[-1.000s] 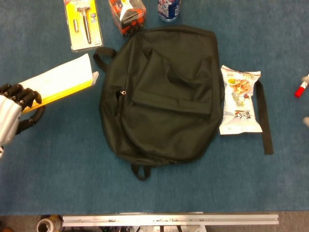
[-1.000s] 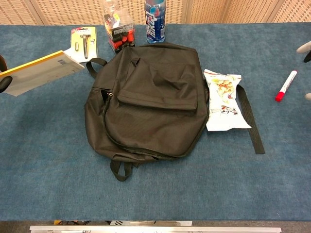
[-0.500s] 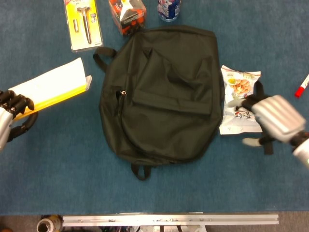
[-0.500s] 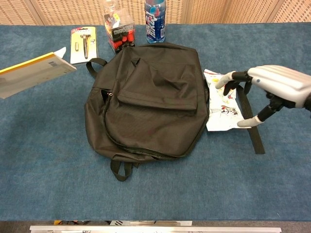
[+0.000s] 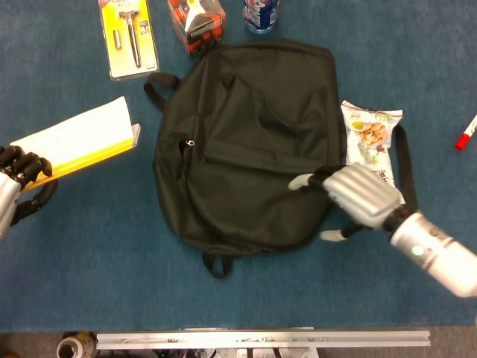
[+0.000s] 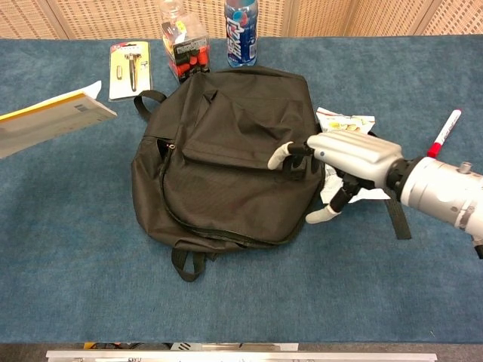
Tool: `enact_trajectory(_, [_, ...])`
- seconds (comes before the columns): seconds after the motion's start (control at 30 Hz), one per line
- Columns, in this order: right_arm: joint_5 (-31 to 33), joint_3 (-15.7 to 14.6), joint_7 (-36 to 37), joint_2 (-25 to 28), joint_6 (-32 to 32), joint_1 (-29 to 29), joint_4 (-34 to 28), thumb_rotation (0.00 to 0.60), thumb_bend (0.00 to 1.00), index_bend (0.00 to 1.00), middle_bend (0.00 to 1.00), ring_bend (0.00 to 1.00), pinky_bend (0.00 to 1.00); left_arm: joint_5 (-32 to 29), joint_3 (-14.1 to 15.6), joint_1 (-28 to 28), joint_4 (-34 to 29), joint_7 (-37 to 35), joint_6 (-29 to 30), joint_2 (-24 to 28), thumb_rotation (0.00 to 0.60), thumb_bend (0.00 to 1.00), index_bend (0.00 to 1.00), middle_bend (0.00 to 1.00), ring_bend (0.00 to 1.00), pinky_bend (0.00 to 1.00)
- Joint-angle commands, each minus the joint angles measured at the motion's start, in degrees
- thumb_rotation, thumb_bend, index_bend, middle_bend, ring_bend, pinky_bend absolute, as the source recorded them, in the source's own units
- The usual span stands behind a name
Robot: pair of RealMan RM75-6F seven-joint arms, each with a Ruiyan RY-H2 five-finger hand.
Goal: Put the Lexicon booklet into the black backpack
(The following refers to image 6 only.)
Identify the white nut snack bag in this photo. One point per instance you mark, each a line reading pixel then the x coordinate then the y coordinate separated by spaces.
pixel 347 120

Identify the blue carpet table cover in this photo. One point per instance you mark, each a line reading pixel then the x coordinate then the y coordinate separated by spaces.
pixel 241 301

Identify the blue drink bottle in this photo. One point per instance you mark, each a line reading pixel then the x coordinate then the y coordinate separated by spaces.
pixel 241 45

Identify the aluminium profile rail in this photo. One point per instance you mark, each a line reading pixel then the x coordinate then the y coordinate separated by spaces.
pixel 241 356

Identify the yellow and white Lexicon book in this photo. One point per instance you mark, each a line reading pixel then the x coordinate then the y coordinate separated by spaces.
pixel 45 120

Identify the black fabric backpack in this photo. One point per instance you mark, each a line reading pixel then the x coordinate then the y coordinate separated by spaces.
pixel 226 169

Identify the silver metal plate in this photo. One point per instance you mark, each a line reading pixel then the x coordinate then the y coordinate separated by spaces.
pixel 226 346

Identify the beige perforated folding screen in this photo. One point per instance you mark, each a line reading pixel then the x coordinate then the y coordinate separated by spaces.
pixel 113 19

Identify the razor in yellow blister pack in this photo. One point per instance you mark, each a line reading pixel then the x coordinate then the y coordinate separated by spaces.
pixel 120 86

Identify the silver white-tipped right robot hand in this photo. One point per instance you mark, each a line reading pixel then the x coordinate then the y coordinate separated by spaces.
pixel 354 151

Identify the clear jar with red-black items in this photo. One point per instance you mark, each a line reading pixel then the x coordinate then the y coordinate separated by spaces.
pixel 185 49

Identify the red whiteboard marker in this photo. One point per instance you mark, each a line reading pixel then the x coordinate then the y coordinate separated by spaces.
pixel 447 130

